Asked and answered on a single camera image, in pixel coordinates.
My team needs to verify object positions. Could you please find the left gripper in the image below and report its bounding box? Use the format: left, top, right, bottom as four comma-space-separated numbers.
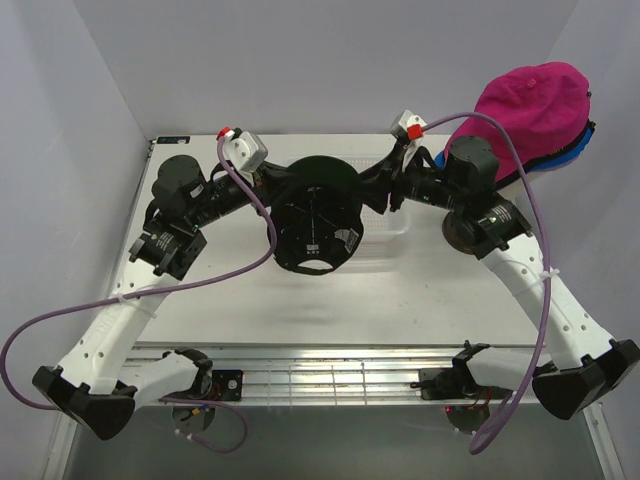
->
186, 159, 301, 230

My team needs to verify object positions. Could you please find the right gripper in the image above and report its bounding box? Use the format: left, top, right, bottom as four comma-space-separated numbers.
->
345, 140, 465, 213

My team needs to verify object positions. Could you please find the blue baseball cap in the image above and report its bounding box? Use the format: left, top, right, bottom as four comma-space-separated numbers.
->
451, 119, 595, 183

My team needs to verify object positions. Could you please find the dark green baseball cap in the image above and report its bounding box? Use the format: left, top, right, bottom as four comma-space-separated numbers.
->
270, 155, 364, 276

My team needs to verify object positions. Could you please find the black baseball cap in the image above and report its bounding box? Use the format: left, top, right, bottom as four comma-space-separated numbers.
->
525, 90, 596, 172

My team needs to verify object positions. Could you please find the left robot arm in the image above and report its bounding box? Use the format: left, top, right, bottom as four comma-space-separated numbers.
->
32, 155, 285, 440

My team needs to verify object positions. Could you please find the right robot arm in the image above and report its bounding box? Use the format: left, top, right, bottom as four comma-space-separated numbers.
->
362, 136, 639, 420

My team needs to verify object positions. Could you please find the brown round stand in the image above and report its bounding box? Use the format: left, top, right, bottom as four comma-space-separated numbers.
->
442, 211, 482, 255

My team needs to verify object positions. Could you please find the clear plastic bin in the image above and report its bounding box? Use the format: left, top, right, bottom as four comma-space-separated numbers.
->
344, 154, 414, 261

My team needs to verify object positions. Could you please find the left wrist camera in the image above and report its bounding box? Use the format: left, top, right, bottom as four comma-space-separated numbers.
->
216, 127, 268, 186

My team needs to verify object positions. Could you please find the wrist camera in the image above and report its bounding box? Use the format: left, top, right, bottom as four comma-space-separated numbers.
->
390, 110, 426, 169
216, 127, 268, 186

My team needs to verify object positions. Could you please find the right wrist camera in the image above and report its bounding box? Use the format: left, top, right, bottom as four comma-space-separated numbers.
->
390, 110, 426, 169

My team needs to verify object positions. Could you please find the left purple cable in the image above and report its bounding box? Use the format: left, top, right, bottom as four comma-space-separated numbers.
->
0, 134, 281, 455

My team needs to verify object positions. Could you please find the aluminium rail frame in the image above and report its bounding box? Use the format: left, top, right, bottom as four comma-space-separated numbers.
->
42, 134, 626, 480

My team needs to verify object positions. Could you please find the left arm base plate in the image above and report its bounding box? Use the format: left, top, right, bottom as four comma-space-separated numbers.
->
167, 369, 244, 402

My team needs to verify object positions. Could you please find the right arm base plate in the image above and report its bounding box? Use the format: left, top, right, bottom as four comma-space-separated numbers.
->
409, 368, 509, 401

